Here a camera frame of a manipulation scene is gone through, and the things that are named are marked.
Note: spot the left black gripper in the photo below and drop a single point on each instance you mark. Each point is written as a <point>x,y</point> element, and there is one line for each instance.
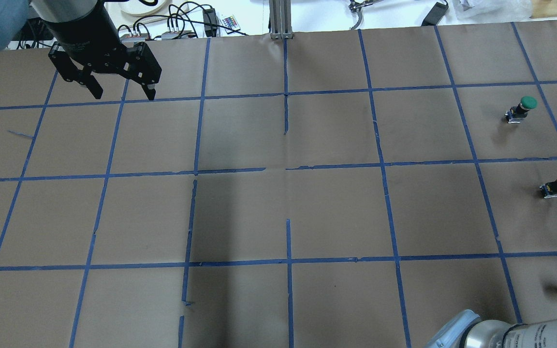
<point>85,35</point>

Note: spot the green push button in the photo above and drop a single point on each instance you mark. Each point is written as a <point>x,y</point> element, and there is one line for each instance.
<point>517,114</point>

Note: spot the small remote control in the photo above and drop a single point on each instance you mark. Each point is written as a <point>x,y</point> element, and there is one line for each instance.
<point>230,22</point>

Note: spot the beige round plate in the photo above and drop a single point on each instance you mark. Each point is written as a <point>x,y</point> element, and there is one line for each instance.
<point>139,8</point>

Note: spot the black power adapter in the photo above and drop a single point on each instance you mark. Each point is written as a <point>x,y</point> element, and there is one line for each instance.
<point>210,20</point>

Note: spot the aluminium frame post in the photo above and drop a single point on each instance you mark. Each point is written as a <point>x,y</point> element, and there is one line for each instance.
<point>280,19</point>

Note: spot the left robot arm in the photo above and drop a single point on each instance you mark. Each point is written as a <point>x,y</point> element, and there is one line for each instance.
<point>14,14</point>

